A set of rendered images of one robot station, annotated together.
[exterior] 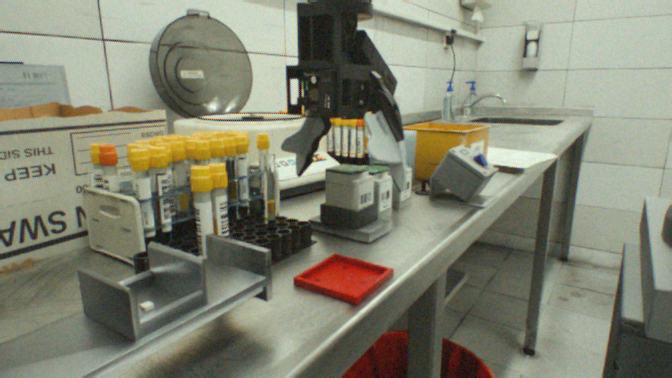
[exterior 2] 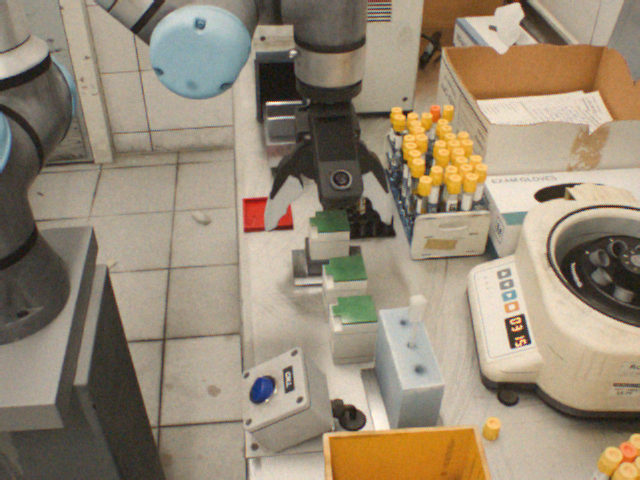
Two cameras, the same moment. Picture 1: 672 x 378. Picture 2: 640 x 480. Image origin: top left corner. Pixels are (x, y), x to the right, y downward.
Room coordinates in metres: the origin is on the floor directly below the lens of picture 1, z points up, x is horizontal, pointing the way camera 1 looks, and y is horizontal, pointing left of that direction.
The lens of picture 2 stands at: (0.98, -0.44, 1.47)
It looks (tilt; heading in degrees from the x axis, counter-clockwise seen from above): 40 degrees down; 140
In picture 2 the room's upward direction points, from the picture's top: straight up
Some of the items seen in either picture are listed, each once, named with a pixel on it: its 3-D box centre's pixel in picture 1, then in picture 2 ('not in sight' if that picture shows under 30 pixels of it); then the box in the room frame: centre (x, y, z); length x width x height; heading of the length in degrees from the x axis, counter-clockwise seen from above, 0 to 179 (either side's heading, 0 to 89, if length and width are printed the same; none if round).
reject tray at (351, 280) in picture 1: (344, 276); (267, 213); (0.36, -0.01, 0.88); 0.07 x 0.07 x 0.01; 56
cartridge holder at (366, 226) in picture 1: (349, 217); (328, 259); (0.50, -0.01, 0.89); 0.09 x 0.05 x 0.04; 55
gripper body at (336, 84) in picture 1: (336, 64); (327, 121); (0.48, 0.00, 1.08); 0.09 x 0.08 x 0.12; 145
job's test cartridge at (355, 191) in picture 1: (349, 195); (328, 242); (0.50, -0.01, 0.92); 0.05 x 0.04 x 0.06; 55
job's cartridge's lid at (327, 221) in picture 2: (349, 169); (329, 221); (0.50, -0.01, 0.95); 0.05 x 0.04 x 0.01; 55
